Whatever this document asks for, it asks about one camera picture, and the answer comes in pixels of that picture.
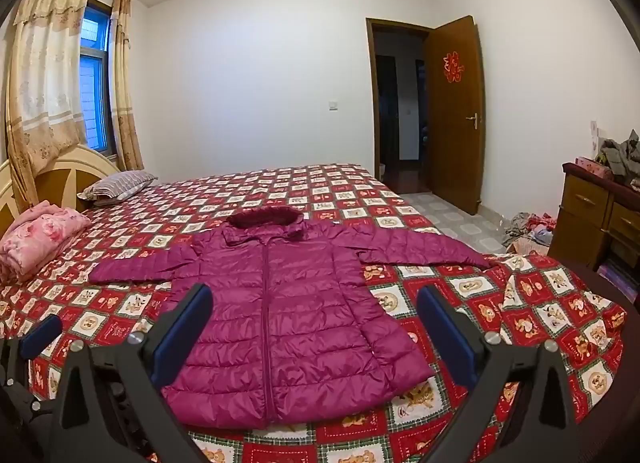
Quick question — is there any pink box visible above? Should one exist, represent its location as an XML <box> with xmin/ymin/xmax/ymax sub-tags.
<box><xmin>574</xmin><ymin>156</ymin><xmax>615</xmax><ymax>180</ymax></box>

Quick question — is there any window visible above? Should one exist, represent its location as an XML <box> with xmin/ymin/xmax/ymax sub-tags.
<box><xmin>77</xmin><ymin>0</ymin><xmax>118</xmax><ymax>156</ymax></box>

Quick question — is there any wooden dresser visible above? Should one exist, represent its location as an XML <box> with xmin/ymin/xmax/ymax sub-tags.
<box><xmin>547</xmin><ymin>162</ymin><xmax>640</xmax><ymax>274</ymax></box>

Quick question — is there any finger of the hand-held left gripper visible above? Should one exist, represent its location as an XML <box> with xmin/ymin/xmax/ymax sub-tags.
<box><xmin>0</xmin><ymin>314</ymin><xmax>64</xmax><ymax>386</ymax></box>

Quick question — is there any red paper door decoration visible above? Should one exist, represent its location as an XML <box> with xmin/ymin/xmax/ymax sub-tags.
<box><xmin>441</xmin><ymin>53</ymin><xmax>463</xmax><ymax>84</ymax></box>

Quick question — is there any red checked printed bedspread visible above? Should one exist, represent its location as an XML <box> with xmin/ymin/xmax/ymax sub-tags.
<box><xmin>0</xmin><ymin>161</ymin><xmax>628</xmax><ymax>463</ymax></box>

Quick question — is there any wide beige floral curtain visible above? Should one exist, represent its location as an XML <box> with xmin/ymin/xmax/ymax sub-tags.
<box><xmin>5</xmin><ymin>0</ymin><xmax>93</xmax><ymax>214</ymax></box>

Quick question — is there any narrow beige floral curtain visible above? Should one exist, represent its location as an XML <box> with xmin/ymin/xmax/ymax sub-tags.
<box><xmin>109</xmin><ymin>0</ymin><xmax>146</xmax><ymax>172</ymax></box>

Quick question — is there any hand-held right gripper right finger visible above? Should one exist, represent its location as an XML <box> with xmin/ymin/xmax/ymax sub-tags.
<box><xmin>416</xmin><ymin>284</ymin><xmax>581</xmax><ymax>463</ymax></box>

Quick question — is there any brown wooden door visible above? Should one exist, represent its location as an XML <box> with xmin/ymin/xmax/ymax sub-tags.
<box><xmin>424</xmin><ymin>15</ymin><xmax>487</xmax><ymax>216</ymax></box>

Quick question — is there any brown door frame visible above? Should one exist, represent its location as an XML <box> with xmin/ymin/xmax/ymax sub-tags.
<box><xmin>365</xmin><ymin>17</ymin><xmax>433</xmax><ymax>194</ymax></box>

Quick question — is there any colourful clothes pile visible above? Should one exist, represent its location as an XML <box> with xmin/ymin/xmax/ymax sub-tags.
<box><xmin>501</xmin><ymin>212</ymin><xmax>558</xmax><ymax>256</ymax></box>

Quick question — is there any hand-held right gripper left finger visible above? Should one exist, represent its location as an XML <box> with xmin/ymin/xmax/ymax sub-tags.
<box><xmin>52</xmin><ymin>284</ymin><xmax>216</xmax><ymax>463</ymax></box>

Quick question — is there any wooden headboard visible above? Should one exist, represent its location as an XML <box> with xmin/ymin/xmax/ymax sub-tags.
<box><xmin>0</xmin><ymin>147</ymin><xmax>123</xmax><ymax>239</ymax></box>

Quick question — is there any pink folded quilt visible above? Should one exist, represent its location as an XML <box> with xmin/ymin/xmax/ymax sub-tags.
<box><xmin>0</xmin><ymin>200</ymin><xmax>92</xmax><ymax>284</ymax></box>

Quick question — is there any grey clothes pile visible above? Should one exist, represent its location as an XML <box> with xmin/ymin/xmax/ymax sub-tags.
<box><xmin>595</xmin><ymin>130</ymin><xmax>640</xmax><ymax>186</ymax></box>

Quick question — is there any purple puffer jacket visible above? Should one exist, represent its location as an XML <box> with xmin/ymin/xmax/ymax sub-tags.
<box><xmin>89</xmin><ymin>207</ymin><xmax>493</xmax><ymax>430</ymax></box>

